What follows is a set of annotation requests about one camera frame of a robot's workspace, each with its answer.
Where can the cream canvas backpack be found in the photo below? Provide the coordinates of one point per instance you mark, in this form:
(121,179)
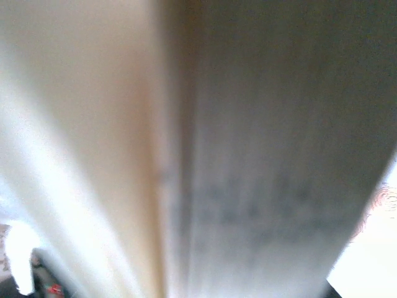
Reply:
(124,124)

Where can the floral table cover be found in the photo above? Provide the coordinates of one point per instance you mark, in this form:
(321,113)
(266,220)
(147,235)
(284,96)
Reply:
(372,248)

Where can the red pouch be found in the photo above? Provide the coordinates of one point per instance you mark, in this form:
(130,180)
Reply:
(54,288)

